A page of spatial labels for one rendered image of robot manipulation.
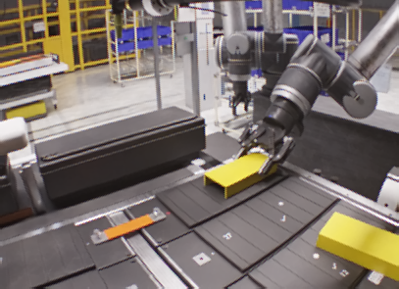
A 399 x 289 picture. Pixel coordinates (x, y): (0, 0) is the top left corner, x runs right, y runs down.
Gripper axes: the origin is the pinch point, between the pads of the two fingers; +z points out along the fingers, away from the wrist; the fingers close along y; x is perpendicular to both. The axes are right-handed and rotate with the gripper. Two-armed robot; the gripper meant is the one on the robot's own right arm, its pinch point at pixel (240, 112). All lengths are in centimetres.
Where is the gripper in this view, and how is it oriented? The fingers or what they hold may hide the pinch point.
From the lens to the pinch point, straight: 143.7
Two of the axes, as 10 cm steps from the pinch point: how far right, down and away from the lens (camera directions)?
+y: 7.1, -2.9, 6.4
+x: -7.0, -2.4, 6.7
